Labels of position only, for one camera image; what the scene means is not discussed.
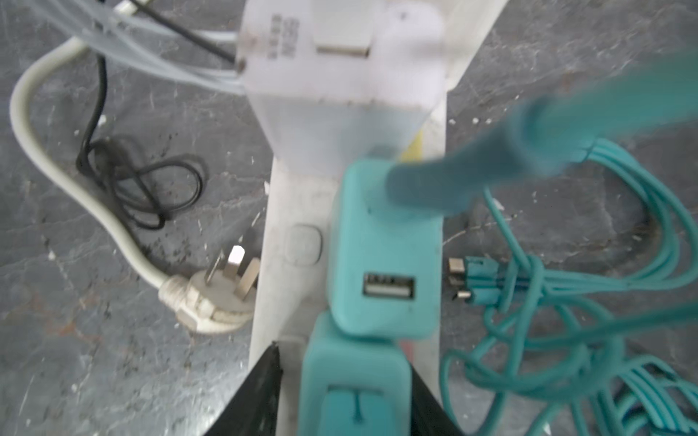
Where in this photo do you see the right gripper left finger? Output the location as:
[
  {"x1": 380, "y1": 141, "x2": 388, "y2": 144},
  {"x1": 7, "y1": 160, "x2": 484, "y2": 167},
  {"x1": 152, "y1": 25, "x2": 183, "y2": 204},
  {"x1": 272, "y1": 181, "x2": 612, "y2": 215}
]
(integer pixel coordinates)
[{"x1": 205, "y1": 343, "x2": 283, "y2": 436}]

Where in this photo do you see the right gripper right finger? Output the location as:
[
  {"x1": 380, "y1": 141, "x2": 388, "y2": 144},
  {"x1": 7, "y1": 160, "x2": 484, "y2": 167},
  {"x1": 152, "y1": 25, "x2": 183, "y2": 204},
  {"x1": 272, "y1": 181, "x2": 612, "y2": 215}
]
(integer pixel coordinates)
[{"x1": 410, "y1": 367, "x2": 463, "y2": 436}]

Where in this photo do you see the teal charger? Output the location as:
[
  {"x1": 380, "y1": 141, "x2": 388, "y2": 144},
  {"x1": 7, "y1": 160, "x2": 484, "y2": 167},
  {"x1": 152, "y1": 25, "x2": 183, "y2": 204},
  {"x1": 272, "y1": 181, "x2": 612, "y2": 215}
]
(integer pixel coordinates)
[
  {"x1": 296, "y1": 312, "x2": 698, "y2": 436},
  {"x1": 326, "y1": 52, "x2": 697, "y2": 339}
]

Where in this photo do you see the white multicolour power strip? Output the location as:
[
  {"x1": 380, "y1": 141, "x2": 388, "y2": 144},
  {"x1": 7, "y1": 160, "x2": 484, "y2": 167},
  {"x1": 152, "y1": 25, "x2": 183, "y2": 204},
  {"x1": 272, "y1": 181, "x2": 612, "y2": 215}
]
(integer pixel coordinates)
[{"x1": 9, "y1": 0, "x2": 511, "y2": 436}]

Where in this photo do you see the white charger with black cable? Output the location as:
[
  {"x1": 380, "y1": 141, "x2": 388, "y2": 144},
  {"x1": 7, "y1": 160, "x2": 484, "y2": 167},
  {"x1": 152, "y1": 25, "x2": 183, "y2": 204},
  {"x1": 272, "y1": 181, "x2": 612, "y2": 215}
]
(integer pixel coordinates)
[{"x1": 75, "y1": 0, "x2": 241, "y2": 231}]

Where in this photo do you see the white charger adapter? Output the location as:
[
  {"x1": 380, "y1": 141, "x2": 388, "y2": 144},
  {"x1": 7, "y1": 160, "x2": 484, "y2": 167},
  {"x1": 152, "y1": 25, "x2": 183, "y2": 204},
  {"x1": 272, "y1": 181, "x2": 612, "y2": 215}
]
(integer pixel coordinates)
[{"x1": 31, "y1": 1, "x2": 446, "y2": 176}]

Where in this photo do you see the teal cable bundle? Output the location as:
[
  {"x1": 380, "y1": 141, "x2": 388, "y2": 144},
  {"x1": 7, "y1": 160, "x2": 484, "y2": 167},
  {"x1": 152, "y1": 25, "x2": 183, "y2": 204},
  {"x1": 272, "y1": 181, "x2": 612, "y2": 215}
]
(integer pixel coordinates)
[{"x1": 438, "y1": 135, "x2": 698, "y2": 436}]

